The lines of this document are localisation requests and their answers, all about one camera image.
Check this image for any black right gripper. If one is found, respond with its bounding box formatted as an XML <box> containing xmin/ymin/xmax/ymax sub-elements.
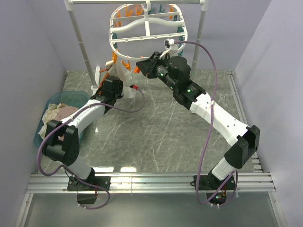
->
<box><xmin>137</xmin><ymin>52</ymin><xmax>178</xmax><ymax>91</ymax></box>

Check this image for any orange clip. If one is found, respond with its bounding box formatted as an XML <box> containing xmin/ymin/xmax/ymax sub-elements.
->
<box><xmin>112</xmin><ymin>51</ymin><xmax>118</xmax><ymax>64</ymax></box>
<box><xmin>121</xmin><ymin>60</ymin><xmax>131</xmax><ymax>71</ymax></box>
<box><xmin>133</xmin><ymin>66</ymin><xmax>140</xmax><ymax>74</ymax></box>

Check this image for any white oval clip hanger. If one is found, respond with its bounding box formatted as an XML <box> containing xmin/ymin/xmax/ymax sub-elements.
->
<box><xmin>109</xmin><ymin>0</ymin><xmax>188</xmax><ymax>61</ymax></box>

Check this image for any orange and beige underwear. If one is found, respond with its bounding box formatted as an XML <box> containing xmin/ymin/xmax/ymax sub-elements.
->
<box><xmin>98</xmin><ymin>60</ymin><xmax>131</xmax><ymax>87</ymax></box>

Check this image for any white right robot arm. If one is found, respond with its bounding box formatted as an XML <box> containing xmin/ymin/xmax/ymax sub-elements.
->
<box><xmin>136</xmin><ymin>52</ymin><xmax>260</xmax><ymax>189</ymax></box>

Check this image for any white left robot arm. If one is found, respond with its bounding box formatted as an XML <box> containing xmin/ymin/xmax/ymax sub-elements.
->
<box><xmin>36</xmin><ymin>76</ymin><xmax>123</xmax><ymax>190</ymax></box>

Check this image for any teal plastic laundry basket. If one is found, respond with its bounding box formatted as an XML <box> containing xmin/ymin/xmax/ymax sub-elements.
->
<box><xmin>34</xmin><ymin>91</ymin><xmax>89</xmax><ymax>148</ymax></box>

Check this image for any pink cloth in basket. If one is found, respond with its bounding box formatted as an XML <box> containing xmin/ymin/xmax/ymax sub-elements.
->
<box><xmin>54</xmin><ymin>106</ymin><xmax>78</xmax><ymax>121</ymax></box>

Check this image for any cream cloth in basket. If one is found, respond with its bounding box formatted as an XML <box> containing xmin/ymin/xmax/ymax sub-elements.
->
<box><xmin>38</xmin><ymin>103</ymin><xmax>64</xmax><ymax>139</ymax></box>

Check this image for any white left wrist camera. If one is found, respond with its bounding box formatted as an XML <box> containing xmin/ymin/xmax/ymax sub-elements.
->
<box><xmin>122</xmin><ymin>85</ymin><xmax>138</xmax><ymax>98</ymax></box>

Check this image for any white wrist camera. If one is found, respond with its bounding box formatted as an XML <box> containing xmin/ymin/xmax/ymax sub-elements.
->
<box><xmin>122</xmin><ymin>85</ymin><xmax>138</xmax><ymax>98</ymax></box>
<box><xmin>160</xmin><ymin>39</ymin><xmax>181</xmax><ymax>59</ymax></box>

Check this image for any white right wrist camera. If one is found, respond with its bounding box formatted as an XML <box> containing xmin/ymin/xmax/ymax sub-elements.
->
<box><xmin>160</xmin><ymin>39</ymin><xmax>181</xmax><ymax>59</ymax></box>

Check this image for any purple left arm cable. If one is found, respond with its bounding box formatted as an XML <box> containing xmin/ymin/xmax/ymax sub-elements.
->
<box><xmin>37</xmin><ymin>88</ymin><xmax>146</xmax><ymax>210</ymax></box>

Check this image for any white clothes rack frame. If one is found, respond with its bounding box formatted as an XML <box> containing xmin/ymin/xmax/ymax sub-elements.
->
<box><xmin>64</xmin><ymin>0</ymin><xmax>209</xmax><ymax>91</ymax></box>

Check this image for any aluminium mounting rail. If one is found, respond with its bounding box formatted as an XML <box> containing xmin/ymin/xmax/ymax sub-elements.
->
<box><xmin>26</xmin><ymin>172</ymin><xmax>276</xmax><ymax>194</ymax></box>

